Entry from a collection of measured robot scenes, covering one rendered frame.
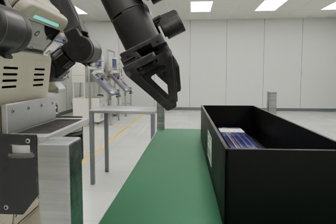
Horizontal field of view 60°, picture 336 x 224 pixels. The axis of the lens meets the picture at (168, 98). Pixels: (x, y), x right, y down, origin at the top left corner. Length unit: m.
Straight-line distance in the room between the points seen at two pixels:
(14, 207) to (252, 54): 9.59
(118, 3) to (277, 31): 9.88
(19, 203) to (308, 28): 10.25
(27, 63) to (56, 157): 0.51
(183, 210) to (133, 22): 0.29
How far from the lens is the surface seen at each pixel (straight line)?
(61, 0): 0.95
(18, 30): 0.54
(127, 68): 0.39
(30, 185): 0.65
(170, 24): 0.87
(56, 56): 0.93
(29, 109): 0.73
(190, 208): 0.49
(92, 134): 3.18
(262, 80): 10.06
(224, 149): 0.40
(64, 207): 0.28
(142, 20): 0.44
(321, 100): 10.69
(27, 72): 0.77
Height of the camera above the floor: 1.16
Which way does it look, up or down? 4 degrees down
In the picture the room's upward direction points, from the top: straight up
